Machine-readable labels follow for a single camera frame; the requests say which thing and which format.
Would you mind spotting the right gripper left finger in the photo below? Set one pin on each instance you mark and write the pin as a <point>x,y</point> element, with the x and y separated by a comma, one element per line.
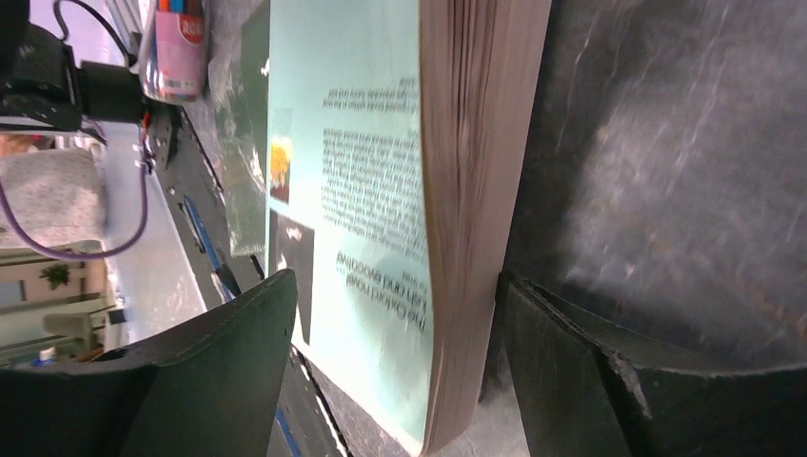
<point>207,387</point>

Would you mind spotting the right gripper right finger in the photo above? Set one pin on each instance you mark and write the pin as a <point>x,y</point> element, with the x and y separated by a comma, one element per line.
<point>589,387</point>

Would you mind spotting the pink capped pencil tube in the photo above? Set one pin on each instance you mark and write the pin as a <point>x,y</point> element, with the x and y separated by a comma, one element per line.
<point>172,59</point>

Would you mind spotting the teal book with barcode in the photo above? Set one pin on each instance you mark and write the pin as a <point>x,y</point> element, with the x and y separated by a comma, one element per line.
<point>397,133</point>

